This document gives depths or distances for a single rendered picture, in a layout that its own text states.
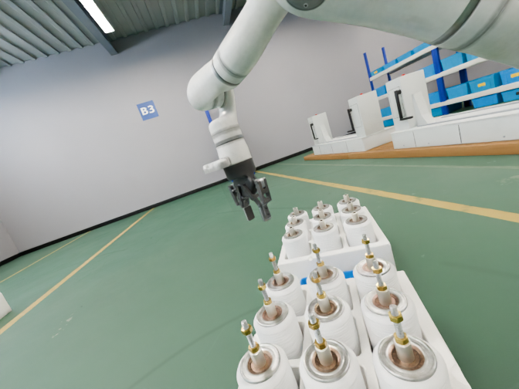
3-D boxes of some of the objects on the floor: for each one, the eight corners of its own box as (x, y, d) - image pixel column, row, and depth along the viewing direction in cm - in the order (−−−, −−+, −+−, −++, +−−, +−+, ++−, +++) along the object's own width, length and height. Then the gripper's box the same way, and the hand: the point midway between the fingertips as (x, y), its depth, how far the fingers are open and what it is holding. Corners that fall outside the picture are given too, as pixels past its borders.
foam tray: (374, 239, 118) (365, 205, 114) (401, 290, 81) (390, 243, 77) (297, 254, 129) (287, 224, 125) (291, 305, 92) (276, 265, 88)
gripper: (266, 149, 54) (289, 213, 57) (232, 160, 66) (252, 213, 69) (241, 159, 50) (267, 228, 53) (210, 169, 62) (232, 224, 65)
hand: (257, 214), depth 61 cm, fingers open, 6 cm apart
